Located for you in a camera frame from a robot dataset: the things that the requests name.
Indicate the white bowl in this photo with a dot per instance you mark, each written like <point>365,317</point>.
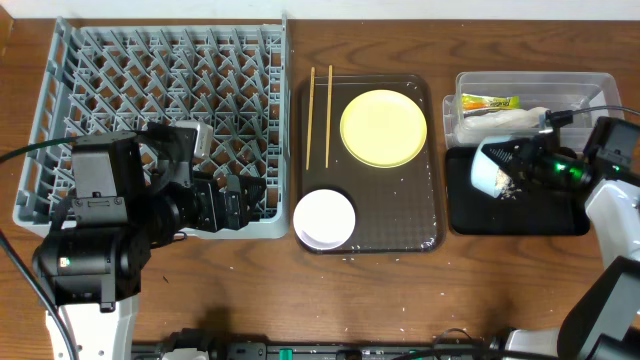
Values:
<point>324,219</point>

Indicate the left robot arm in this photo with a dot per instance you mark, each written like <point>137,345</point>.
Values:
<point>133,192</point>

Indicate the grey dish rack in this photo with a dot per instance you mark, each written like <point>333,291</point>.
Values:
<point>234,78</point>

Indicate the dark brown serving tray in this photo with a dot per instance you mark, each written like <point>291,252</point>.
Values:
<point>397,210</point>

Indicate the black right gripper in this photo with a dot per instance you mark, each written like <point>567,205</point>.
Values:
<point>526,154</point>

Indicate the clear plastic bin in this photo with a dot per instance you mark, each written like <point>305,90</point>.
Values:
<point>556,91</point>

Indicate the green snack wrapper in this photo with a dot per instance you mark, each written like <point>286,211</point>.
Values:
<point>473,103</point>

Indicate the yellow plate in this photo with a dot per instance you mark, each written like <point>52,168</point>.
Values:
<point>383,128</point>

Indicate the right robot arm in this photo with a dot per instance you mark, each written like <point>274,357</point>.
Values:
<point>599,326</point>

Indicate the light blue bowl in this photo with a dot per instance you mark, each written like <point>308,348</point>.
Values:
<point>483,170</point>

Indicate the rice and nutshell pile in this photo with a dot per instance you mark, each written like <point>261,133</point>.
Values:
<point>505,188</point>

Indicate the white tissue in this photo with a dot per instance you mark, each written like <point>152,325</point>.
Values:
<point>474,128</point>

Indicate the black waste tray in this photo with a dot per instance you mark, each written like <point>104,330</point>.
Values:
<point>473,212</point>

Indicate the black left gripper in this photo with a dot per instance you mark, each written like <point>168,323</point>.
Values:
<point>234,213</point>

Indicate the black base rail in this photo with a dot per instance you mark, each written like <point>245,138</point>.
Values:
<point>242,347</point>

